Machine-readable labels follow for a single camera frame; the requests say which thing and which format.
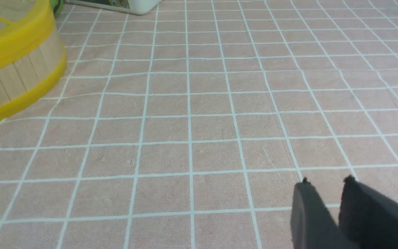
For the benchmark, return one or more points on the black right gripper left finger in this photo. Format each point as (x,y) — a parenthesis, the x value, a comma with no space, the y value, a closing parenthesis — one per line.
(312,225)

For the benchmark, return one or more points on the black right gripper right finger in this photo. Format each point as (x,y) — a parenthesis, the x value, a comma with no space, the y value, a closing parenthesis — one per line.
(367,217)

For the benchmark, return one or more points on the yellow steamer lid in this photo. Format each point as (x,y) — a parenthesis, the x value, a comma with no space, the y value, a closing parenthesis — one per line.
(19,38)

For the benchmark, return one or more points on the yellow wooden steamer basket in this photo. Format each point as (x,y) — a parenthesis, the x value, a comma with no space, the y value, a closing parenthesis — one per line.
(26,80)

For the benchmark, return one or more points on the pink grid tablecloth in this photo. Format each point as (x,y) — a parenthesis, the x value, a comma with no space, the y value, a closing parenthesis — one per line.
(188,127)

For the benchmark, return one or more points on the white carton box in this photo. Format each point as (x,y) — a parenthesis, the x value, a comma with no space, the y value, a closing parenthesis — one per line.
(136,7)

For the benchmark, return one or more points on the green round object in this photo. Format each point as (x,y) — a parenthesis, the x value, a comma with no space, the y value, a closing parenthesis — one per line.
(57,6)

